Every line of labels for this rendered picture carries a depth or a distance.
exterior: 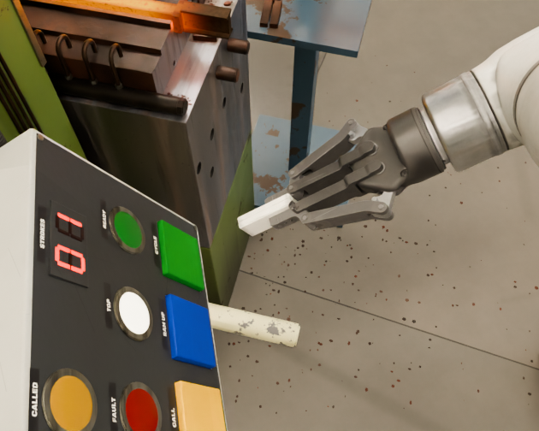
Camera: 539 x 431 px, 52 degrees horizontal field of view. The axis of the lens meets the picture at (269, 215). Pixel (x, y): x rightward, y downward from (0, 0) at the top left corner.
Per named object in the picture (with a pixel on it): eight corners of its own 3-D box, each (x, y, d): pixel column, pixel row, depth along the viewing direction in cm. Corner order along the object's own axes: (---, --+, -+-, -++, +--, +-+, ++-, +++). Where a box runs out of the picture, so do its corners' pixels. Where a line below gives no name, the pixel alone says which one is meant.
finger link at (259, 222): (301, 208, 65) (302, 213, 65) (251, 232, 68) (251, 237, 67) (289, 197, 63) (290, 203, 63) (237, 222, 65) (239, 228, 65)
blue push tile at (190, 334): (208, 307, 69) (170, 292, 63) (217, 367, 65) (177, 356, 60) (197, 312, 69) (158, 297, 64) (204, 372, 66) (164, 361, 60)
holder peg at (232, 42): (250, 48, 111) (250, 38, 108) (246, 57, 109) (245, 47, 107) (230, 45, 111) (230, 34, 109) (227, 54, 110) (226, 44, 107)
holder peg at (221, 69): (239, 75, 107) (239, 65, 104) (236, 85, 105) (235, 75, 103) (220, 72, 107) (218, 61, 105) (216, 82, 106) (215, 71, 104)
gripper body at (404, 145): (457, 184, 59) (377, 219, 62) (429, 123, 63) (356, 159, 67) (440, 151, 53) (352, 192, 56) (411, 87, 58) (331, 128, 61)
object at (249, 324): (300, 327, 108) (301, 317, 104) (294, 353, 105) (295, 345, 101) (88, 278, 114) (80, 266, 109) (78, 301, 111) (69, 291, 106)
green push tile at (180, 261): (198, 239, 75) (161, 218, 68) (205, 289, 71) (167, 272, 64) (187, 244, 75) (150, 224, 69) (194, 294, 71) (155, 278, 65)
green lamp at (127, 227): (151, 225, 65) (144, 205, 61) (137, 260, 63) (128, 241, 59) (126, 220, 65) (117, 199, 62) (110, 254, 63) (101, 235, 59)
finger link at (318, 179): (376, 150, 59) (372, 138, 60) (284, 191, 63) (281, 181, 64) (387, 165, 62) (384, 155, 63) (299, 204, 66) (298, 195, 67)
